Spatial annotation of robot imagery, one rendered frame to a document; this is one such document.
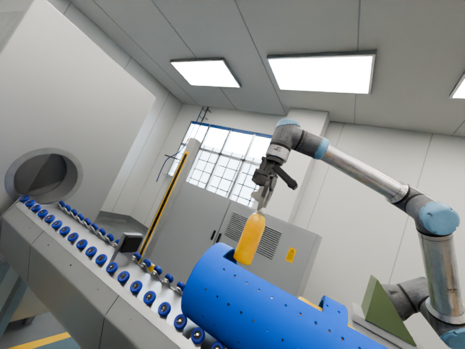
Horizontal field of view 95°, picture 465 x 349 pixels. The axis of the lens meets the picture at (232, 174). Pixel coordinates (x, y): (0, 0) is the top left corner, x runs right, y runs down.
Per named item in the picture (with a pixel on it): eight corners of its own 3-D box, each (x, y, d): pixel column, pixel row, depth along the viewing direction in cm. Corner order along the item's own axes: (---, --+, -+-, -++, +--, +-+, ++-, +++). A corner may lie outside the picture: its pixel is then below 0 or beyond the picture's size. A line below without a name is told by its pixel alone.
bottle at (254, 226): (252, 266, 76) (271, 217, 78) (234, 259, 75) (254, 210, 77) (248, 260, 83) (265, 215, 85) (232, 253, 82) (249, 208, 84)
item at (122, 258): (125, 263, 104) (139, 233, 106) (130, 266, 103) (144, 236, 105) (107, 265, 95) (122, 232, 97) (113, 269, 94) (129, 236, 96)
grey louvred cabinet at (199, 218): (160, 266, 354) (196, 185, 373) (280, 360, 239) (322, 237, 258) (133, 268, 308) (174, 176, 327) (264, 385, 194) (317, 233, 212)
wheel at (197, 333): (205, 327, 71) (204, 325, 70) (205, 343, 67) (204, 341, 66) (191, 329, 71) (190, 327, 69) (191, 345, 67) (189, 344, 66)
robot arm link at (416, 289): (404, 296, 130) (435, 287, 125) (424, 323, 114) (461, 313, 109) (394, 277, 127) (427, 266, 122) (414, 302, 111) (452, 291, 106)
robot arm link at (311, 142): (326, 137, 91) (299, 127, 92) (334, 142, 81) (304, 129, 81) (315, 157, 94) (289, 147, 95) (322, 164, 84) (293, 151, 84)
